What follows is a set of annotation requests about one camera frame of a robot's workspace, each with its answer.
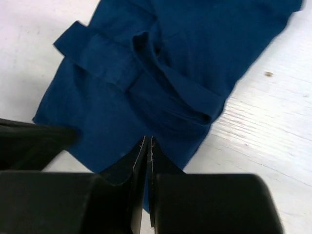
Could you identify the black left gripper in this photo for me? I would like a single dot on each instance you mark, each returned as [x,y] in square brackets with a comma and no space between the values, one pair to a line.
[27,146]

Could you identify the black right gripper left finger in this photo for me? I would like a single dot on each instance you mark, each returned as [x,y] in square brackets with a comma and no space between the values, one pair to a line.
[118,196]

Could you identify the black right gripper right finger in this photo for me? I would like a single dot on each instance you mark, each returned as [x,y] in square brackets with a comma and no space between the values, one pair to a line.
[166,193]

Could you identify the blue printed t shirt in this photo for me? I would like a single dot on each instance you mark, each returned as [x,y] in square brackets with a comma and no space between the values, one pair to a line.
[157,68]

